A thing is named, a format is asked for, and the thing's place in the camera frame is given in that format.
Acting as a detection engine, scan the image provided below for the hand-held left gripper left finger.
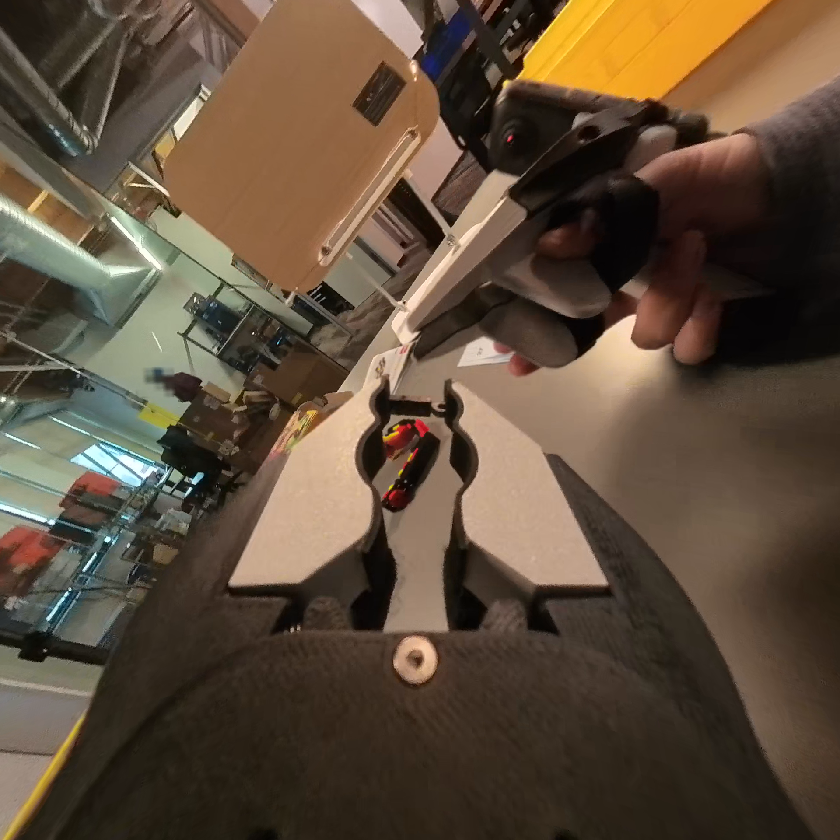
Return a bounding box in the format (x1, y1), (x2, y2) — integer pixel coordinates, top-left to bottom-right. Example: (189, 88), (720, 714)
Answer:
(227, 379), (398, 595)

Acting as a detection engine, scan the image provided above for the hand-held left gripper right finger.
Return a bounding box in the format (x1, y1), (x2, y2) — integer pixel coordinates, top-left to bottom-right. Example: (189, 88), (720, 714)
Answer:
(443, 379), (611, 601)

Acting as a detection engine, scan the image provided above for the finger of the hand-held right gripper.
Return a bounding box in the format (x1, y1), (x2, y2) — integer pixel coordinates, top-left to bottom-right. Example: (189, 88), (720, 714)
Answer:
(406, 172), (616, 334)
(413, 289), (580, 370)

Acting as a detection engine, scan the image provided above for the black red yellow lego model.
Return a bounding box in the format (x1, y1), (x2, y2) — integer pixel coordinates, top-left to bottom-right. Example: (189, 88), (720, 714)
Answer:
(381, 417), (442, 513)

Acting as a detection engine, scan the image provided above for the yellow plastic bin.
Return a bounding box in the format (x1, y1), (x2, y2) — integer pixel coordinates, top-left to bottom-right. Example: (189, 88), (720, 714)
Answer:
(521, 0), (778, 99)

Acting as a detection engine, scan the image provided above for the person's right forearm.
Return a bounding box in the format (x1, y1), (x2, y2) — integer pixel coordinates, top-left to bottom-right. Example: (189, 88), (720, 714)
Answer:
(712, 79), (840, 365)

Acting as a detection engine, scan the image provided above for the orange cardboard lego box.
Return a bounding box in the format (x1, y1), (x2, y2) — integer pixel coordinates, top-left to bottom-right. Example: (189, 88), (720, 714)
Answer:
(281, 392), (355, 457)

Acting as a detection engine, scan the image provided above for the black office chair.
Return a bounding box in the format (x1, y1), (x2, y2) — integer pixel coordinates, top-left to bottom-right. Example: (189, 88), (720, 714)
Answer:
(159, 425), (227, 487)

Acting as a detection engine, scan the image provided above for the stack of cardboard boxes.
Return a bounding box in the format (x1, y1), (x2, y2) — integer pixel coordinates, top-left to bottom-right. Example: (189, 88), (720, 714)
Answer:
(180, 357), (349, 473)

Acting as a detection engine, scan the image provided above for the metal shelf rack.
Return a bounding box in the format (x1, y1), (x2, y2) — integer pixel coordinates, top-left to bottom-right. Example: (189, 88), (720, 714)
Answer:
(0, 459), (172, 631)

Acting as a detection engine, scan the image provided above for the red storage crate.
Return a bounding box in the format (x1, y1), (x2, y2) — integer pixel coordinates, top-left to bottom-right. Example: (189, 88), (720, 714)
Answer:
(60, 474), (126, 509)
(0, 530), (67, 585)

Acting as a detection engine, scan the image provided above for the wooden board on white stand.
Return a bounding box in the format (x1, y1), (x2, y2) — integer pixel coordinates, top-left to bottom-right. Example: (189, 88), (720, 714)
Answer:
(163, 0), (503, 343)

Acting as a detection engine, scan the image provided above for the silver ventilation duct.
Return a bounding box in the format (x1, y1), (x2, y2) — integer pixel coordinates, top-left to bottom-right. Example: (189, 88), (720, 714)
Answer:
(0, 193), (161, 326)

